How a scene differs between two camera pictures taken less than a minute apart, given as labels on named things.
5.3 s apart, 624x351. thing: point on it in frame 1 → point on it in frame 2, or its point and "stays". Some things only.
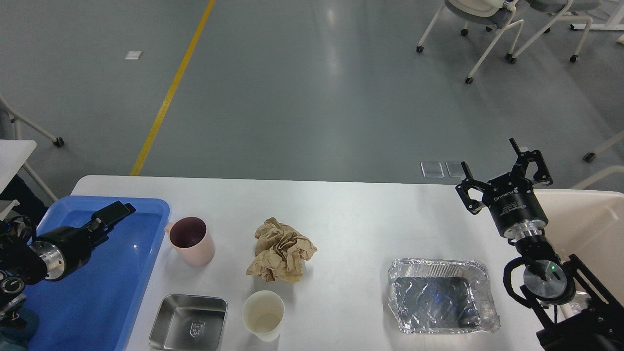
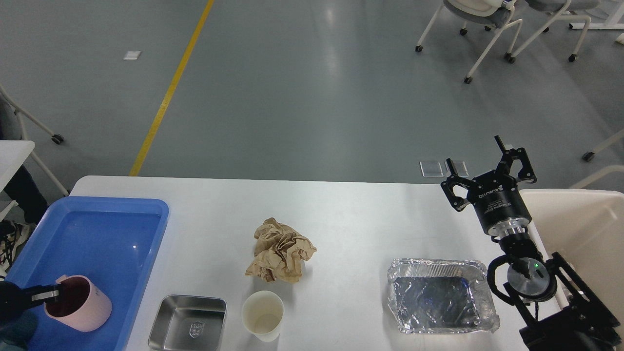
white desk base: (617, 24) stays
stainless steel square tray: (185, 322) stays
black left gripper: (62, 250) → (14, 301)
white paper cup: (263, 314) stays
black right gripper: (515, 208) → (497, 202)
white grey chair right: (558, 8) stays
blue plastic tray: (90, 310) stays
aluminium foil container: (438, 296) stays
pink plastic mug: (191, 237) → (83, 305)
